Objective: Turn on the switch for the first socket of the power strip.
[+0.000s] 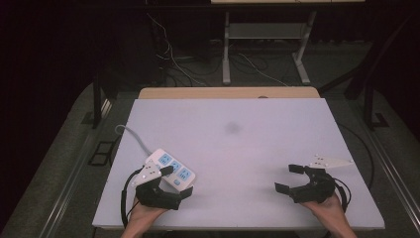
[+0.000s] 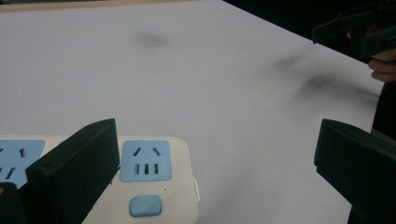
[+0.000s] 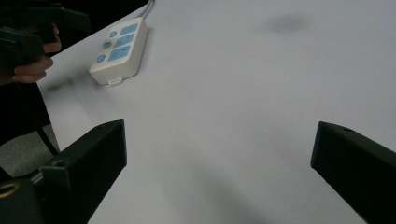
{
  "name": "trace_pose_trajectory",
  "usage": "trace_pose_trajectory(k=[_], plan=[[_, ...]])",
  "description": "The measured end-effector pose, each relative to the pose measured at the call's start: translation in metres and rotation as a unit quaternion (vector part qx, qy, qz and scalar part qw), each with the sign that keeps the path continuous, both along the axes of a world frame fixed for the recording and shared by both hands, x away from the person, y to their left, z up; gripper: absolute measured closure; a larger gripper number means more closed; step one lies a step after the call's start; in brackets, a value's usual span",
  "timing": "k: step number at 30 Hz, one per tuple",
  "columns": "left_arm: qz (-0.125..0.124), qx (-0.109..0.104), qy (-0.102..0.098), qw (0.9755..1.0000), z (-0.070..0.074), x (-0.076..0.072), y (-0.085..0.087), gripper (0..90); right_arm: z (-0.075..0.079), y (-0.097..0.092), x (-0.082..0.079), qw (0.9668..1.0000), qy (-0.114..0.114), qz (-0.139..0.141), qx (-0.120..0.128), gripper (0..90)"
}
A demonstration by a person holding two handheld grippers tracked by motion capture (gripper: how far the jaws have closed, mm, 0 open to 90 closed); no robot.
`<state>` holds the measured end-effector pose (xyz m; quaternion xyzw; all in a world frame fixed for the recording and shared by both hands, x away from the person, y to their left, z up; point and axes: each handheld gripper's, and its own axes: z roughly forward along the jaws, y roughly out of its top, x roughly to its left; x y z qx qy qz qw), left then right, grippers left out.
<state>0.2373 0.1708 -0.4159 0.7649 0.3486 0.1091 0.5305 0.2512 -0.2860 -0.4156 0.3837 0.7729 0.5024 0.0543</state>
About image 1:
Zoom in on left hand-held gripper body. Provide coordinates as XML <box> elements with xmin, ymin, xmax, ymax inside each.
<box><xmin>131</xmin><ymin>160</ymin><xmax>182</xmax><ymax>211</ymax></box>

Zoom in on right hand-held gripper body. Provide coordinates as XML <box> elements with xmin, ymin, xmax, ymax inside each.
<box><xmin>289</xmin><ymin>154</ymin><xmax>355</xmax><ymax>204</ymax></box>

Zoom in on white power strip blue sockets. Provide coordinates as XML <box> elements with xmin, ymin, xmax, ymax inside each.
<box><xmin>145</xmin><ymin>148</ymin><xmax>197</xmax><ymax>192</ymax></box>

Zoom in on person's right hand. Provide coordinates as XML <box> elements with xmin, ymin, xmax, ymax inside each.
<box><xmin>300</xmin><ymin>193</ymin><xmax>349</xmax><ymax>230</ymax></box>

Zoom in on person's left hand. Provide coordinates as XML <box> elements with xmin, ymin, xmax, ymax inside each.
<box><xmin>126</xmin><ymin>197</ymin><xmax>170</xmax><ymax>231</ymax></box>

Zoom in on black metal stand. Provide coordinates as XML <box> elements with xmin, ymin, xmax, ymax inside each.
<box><xmin>317</xmin><ymin>13</ymin><xmax>391</xmax><ymax>132</ymax></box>
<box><xmin>90</xmin><ymin>64</ymin><xmax>119</xmax><ymax>131</ymax></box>

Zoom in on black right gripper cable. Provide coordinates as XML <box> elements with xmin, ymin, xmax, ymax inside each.
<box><xmin>332</xmin><ymin>178</ymin><xmax>353</xmax><ymax>213</ymax></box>

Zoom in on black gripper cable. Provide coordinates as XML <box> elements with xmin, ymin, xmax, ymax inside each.
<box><xmin>120</xmin><ymin>168</ymin><xmax>144</xmax><ymax>230</ymax></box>
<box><xmin>332</xmin><ymin>178</ymin><xmax>353</xmax><ymax>213</ymax></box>

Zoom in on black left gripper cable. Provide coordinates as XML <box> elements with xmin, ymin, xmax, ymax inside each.
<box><xmin>120</xmin><ymin>168</ymin><xmax>144</xmax><ymax>230</ymax></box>

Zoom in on grey power strip cable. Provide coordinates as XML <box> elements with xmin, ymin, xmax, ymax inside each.
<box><xmin>114</xmin><ymin>124</ymin><xmax>154</xmax><ymax>158</ymax></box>

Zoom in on thin black floor cable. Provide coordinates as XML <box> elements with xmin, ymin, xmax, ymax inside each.
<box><xmin>336</xmin><ymin>122</ymin><xmax>376</xmax><ymax>191</ymax></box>

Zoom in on black floor bracket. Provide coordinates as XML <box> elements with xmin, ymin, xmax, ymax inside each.
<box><xmin>87</xmin><ymin>140</ymin><xmax>117</xmax><ymax>167</ymax></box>

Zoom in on aluminium floor rail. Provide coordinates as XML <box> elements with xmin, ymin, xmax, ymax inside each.
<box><xmin>355</xmin><ymin>100</ymin><xmax>420</xmax><ymax>227</ymax></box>
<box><xmin>39</xmin><ymin>98</ymin><xmax>114</xmax><ymax>238</ymax></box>

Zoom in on white floor cable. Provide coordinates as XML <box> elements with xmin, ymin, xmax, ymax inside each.
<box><xmin>237</xmin><ymin>53</ymin><xmax>289</xmax><ymax>87</ymax></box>
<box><xmin>146</xmin><ymin>12</ymin><xmax>207</xmax><ymax>87</ymax></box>

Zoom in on grey metal desk frame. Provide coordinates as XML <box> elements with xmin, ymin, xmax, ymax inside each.
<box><xmin>221</xmin><ymin>9</ymin><xmax>319</xmax><ymax>86</ymax></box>

